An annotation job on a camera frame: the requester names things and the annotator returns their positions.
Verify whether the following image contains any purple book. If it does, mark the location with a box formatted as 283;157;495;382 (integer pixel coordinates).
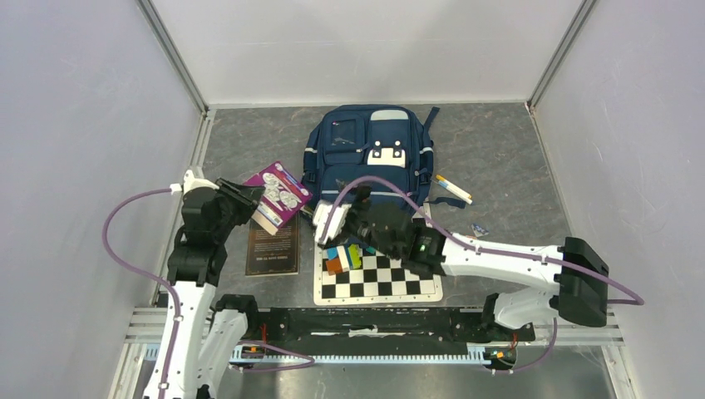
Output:
244;160;313;235

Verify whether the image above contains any black hardcover book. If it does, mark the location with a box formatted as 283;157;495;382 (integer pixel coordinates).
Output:
245;216;300;277

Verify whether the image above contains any navy blue backpack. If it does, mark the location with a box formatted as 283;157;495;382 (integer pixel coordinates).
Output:
302;105;439;212

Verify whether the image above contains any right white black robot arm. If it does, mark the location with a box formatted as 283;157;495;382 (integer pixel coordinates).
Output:
326;190;609;339

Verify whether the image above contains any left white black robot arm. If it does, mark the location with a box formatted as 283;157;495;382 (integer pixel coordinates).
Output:
142;171;264;398

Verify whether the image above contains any brown orange toy block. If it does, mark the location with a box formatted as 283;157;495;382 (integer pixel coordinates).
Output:
324;258;344;275

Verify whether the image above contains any black and white chessboard mat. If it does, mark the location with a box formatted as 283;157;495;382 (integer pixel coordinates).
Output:
313;249;443;306

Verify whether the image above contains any yellow tipped white marker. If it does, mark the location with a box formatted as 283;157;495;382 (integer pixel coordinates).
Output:
435;174;474;201

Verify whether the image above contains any blue tipped white marker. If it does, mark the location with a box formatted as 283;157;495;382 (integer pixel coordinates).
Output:
435;179;474;206

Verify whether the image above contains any blue triangular card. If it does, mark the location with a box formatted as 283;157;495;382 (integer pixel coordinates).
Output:
471;223;490;238

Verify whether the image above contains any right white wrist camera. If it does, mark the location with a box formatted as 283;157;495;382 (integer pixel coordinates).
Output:
313;200;351;248

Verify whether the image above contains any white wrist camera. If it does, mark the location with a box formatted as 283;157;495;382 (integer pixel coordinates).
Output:
313;200;351;248
169;166;219;195

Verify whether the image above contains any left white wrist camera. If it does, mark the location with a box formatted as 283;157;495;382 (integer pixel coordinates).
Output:
169;166;219;195

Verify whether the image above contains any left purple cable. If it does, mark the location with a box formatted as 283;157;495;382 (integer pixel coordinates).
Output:
102;188;183;399

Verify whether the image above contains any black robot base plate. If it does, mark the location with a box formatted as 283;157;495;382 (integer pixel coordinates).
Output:
244;307;536;356

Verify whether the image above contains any aluminium frame rail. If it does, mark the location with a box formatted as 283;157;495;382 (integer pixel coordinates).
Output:
126;308;624;366

